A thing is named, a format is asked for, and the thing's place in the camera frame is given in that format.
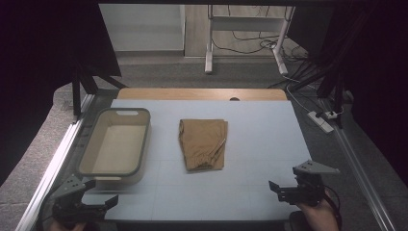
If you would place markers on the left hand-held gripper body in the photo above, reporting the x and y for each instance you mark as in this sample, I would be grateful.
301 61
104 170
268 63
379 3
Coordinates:
69 192

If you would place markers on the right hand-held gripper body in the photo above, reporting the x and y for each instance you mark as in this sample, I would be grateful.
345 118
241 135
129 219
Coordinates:
309 189

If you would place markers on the beige basket with green rim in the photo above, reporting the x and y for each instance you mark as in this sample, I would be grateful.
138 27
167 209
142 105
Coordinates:
115 150

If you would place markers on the brown pants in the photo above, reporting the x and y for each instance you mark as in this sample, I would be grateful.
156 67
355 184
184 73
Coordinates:
202 144

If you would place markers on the person's right hand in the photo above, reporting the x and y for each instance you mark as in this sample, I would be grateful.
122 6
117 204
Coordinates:
320 218

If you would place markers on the person's left hand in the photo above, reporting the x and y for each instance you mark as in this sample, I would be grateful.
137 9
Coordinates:
65 226

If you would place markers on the light blue table mat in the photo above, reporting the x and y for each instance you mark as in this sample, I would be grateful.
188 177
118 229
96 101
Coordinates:
263 134

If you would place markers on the white power strip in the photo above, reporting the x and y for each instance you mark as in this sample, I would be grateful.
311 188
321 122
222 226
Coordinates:
320 123

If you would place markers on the white plug adapter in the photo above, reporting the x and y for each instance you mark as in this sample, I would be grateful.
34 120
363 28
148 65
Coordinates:
331 115

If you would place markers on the black metal stand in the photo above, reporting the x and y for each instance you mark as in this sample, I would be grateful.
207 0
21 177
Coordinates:
76 93
337 93

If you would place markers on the black curtain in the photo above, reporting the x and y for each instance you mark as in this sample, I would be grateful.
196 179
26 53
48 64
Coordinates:
378 64
38 64

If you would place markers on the aluminium rail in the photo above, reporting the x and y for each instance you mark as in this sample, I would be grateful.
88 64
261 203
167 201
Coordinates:
359 173
54 170

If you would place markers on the white desk frame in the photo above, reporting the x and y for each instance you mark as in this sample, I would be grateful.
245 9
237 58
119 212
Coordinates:
209 54

